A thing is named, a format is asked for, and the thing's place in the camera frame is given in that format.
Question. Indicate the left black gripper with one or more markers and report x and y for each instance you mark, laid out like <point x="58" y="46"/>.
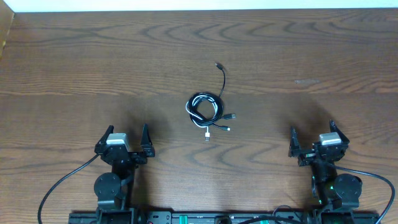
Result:
<point x="147" y="148"/>

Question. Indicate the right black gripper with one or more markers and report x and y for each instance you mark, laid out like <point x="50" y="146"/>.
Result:
<point x="307" y="155"/>

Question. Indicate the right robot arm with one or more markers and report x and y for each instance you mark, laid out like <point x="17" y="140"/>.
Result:
<point x="338" y="193"/>

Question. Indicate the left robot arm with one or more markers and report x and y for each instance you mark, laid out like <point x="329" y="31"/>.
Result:
<point x="113" y="189"/>

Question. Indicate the cardboard box edge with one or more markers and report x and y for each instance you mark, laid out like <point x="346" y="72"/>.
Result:
<point x="6" y="19"/>

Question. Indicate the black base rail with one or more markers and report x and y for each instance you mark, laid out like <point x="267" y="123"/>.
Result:
<point x="166" y="217"/>

